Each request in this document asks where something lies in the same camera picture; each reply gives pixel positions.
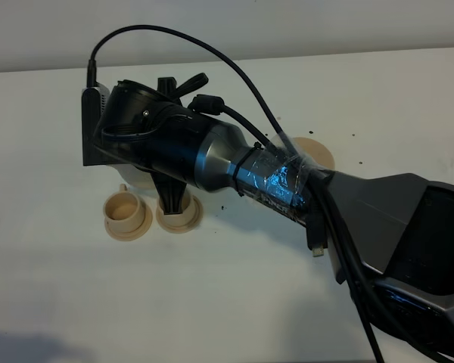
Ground tan teacup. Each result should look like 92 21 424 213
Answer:
156 191 196 233
103 184 146 235

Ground tan teapot saucer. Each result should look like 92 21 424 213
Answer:
294 137 335 170

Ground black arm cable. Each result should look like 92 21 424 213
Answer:
86 25 387 363

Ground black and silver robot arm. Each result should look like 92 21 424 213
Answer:
82 74 454 362

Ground tan left saucer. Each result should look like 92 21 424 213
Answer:
104 205 153 241

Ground tan teapot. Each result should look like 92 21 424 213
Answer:
113 164 155 190

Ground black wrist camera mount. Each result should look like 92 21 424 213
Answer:
81 83 117 166

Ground tan right teacup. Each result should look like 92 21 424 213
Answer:
156 191 196 233

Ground tan right saucer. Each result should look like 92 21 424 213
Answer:
156 196 204 234

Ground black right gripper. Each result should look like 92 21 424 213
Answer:
93 73 216 215

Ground tan left teacup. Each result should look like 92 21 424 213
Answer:
103 184 146 235

